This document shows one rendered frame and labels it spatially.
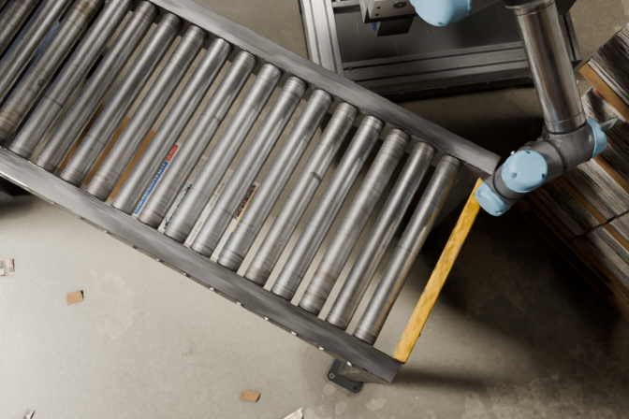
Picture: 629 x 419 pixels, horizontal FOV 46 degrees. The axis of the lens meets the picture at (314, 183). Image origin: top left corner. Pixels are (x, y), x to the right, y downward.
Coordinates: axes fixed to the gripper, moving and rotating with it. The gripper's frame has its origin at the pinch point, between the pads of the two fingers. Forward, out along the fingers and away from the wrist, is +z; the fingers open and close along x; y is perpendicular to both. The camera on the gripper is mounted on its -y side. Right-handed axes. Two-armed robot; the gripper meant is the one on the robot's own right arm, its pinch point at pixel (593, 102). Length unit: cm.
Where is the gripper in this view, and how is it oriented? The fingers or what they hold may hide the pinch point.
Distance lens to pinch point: 173.3
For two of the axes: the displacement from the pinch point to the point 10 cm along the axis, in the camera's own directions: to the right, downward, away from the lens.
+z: 7.4, -6.5, 2.0
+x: -6.7, -7.2, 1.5
